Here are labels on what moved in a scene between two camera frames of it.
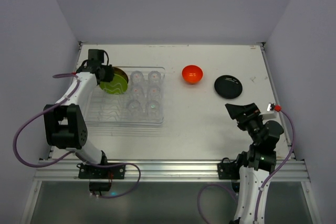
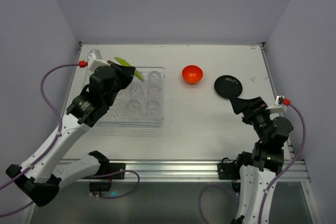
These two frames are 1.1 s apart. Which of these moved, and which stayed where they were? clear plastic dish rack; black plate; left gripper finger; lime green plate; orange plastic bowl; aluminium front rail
Moved: lime green plate; left gripper finger
Stayed: orange plastic bowl; black plate; clear plastic dish rack; aluminium front rail
